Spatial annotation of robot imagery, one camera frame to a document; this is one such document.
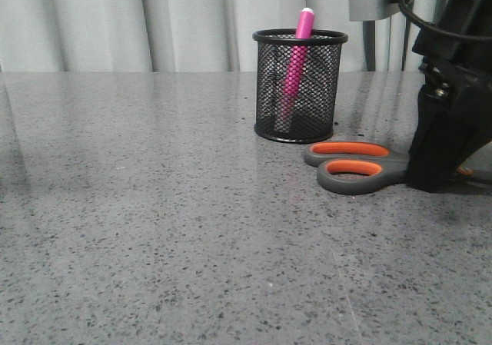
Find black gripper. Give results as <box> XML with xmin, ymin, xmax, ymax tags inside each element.
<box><xmin>405</xmin><ymin>0</ymin><xmax>491</xmax><ymax>192</ymax></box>

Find grey orange handled scissors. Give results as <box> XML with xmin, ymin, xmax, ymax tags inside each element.
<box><xmin>303</xmin><ymin>141</ymin><xmax>492</xmax><ymax>196</ymax></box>

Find pink marker pen clear cap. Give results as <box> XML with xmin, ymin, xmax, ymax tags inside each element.
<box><xmin>274</xmin><ymin>7</ymin><xmax>315</xmax><ymax>134</ymax></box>

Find black mesh pen cup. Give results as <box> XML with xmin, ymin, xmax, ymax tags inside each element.
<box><xmin>253</xmin><ymin>28</ymin><xmax>348</xmax><ymax>144</ymax></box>

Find grey pleated curtain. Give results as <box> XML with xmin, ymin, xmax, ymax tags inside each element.
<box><xmin>1</xmin><ymin>0</ymin><xmax>421</xmax><ymax>72</ymax></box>

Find black cable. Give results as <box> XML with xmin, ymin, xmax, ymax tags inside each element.
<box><xmin>397</xmin><ymin>0</ymin><xmax>492</xmax><ymax>41</ymax></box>

